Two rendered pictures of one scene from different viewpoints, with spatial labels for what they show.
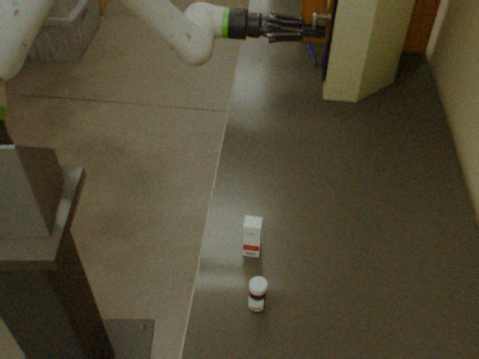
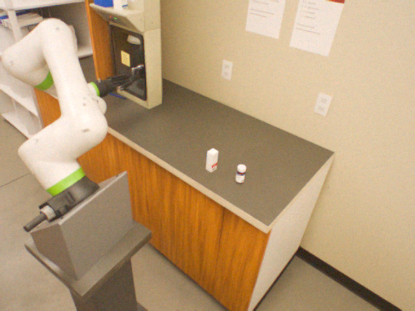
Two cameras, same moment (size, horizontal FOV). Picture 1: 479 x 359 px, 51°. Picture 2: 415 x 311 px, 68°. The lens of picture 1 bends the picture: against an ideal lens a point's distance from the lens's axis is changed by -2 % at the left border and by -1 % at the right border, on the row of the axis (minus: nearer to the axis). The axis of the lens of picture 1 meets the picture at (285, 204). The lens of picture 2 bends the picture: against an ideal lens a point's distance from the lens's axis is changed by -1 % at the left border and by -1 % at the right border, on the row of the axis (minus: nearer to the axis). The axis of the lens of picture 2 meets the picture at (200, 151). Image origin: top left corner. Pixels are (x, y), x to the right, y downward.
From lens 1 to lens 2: 97 cm
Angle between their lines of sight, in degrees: 37
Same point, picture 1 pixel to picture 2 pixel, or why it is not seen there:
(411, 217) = (234, 126)
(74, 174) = not seen: hidden behind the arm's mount
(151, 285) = not seen: hidden behind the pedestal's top
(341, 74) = (154, 92)
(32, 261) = (142, 240)
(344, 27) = (150, 68)
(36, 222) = (129, 219)
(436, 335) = (287, 149)
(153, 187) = not seen: hidden behind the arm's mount
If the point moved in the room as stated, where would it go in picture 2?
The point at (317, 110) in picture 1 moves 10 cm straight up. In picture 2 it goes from (154, 113) to (153, 99)
